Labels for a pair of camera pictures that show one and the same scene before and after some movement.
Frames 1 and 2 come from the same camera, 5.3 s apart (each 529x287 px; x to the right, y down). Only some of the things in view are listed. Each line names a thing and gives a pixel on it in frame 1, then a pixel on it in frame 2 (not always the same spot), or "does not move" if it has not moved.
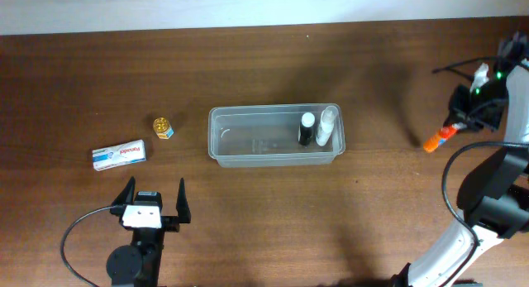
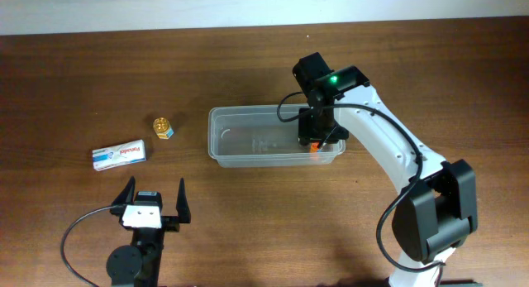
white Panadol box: x=119 y=155 does not move
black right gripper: x=457 y=113 to x=305 y=129
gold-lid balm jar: x=162 y=128 does not move
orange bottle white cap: x=436 y=139 to x=314 y=147
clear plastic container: x=267 y=136 does not move
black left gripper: x=172 y=222 does not move
